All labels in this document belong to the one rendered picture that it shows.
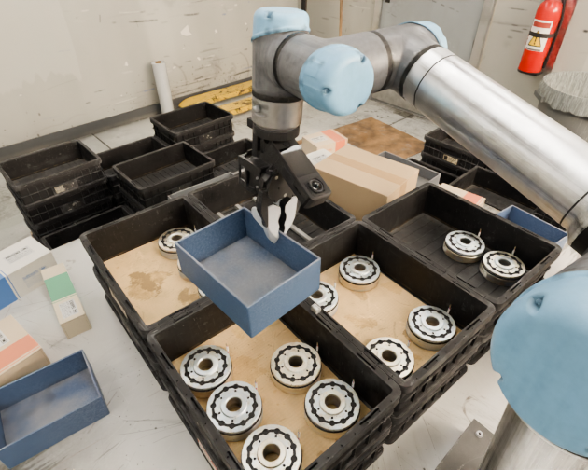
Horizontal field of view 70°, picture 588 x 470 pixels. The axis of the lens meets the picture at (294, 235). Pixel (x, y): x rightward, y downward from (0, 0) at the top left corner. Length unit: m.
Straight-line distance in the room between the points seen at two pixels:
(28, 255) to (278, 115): 0.99
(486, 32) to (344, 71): 3.38
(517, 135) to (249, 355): 0.67
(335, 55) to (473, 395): 0.84
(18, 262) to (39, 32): 2.67
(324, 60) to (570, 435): 0.40
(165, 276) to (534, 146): 0.89
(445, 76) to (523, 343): 0.32
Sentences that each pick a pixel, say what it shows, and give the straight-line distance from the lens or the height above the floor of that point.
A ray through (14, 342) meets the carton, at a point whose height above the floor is 0.77.
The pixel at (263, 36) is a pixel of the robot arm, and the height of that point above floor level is 1.45.
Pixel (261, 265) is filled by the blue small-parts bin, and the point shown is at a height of 1.07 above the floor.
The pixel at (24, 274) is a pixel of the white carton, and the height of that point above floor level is 0.76.
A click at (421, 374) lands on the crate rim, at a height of 0.93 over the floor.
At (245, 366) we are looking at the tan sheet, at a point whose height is 0.83.
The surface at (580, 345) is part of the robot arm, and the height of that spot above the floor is 1.36.
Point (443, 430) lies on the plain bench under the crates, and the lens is 1.04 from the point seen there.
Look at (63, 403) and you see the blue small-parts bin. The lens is 1.14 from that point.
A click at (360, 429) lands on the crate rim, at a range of 0.74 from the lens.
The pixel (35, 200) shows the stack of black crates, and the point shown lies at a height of 0.50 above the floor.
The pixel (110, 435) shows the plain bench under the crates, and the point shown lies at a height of 0.70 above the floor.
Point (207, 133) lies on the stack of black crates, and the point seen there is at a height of 0.53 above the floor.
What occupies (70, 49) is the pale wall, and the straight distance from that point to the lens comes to 3.94.
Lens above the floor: 1.59
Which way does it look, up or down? 39 degrees down
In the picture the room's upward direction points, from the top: straight up
